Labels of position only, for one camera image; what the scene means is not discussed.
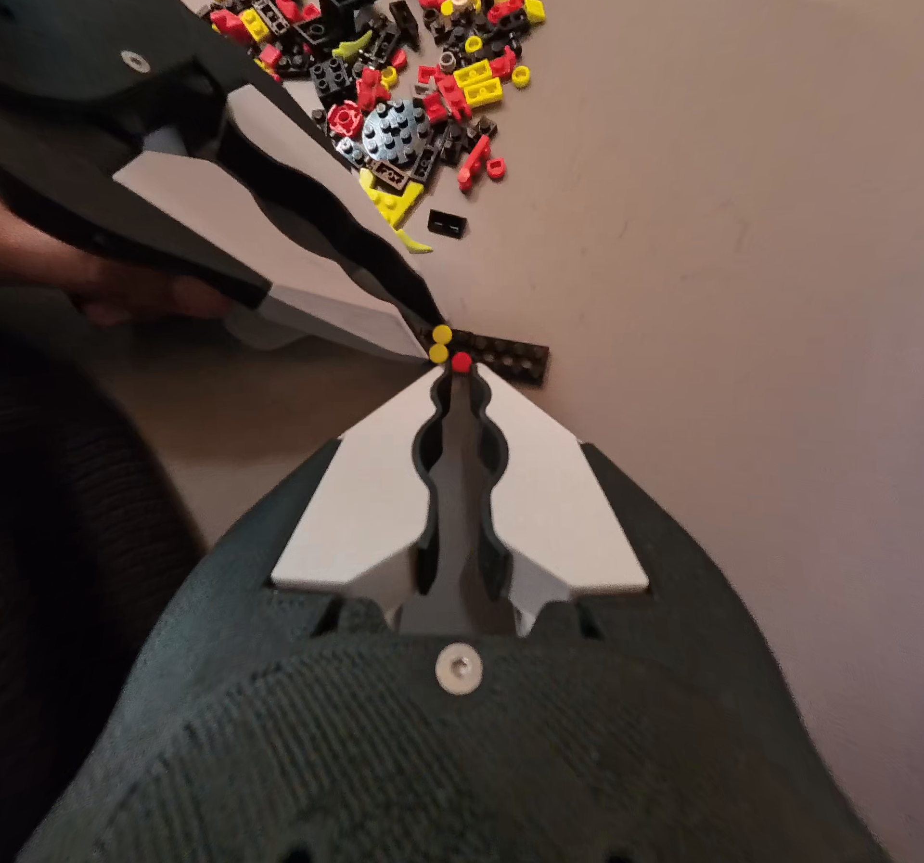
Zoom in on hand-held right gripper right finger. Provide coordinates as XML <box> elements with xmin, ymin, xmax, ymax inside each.
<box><xmin>468</xmin><ymin>362</ymin><xmax>651</xmax><ymax>638</ymax></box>

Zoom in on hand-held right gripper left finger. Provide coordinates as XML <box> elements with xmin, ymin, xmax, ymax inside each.
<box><xmin>269</xmin><ymin>365</ymin><xmax>454</xmax><ymax>629</ymax></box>

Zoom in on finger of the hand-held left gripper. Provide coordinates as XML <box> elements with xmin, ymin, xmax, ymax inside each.
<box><xmin>112</xmin><ymin>150</ymin><xmax>434</xmax><ymax>363</ymax></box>
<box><xmin>215</xmin><ymin>82</ymin><xmax>450</xmax><ymax>335</ymax></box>

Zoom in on long black lego plate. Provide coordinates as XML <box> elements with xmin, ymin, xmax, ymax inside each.
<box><xmin>419</xmin><ymin>325</ymin><xmax>550</xmax><ymax>389</ymax></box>

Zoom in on pile of lego pieces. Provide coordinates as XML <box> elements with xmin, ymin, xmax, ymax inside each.
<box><xmin>189</xmin><ymin>0</ymin><xmax>547</xmax><ymax>256</ymax></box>

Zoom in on person's left hand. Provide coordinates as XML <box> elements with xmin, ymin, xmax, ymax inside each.
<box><xmin>0</xmin><ymin>206</ymin><xmax>233</xmax><ymax>327</ymax></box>

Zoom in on dark knitted clothing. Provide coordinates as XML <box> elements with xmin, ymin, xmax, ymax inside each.
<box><xmin>0</xmin><ymin>358</ymin><xmax>210</xmax><ymax>863</ymax></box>

